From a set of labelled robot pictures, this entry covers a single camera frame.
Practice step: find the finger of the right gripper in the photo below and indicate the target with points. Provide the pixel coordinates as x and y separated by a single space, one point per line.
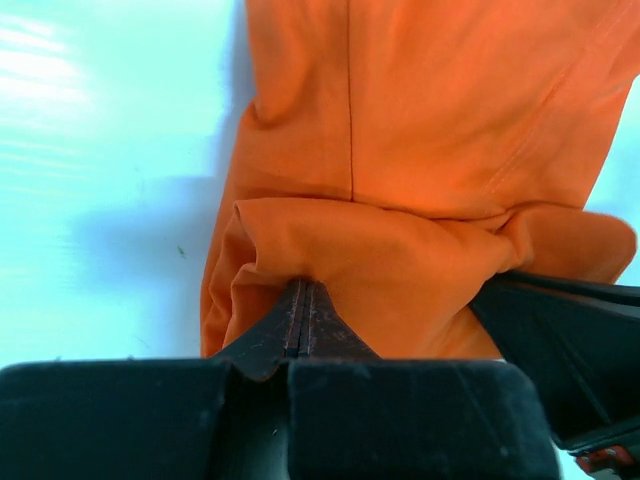
579 344

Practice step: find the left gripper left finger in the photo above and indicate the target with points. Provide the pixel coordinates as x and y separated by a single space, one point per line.
219 418

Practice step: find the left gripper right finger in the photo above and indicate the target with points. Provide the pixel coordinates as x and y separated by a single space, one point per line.
356 417

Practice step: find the orange t shirt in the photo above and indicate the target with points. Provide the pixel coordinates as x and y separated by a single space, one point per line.
404 152

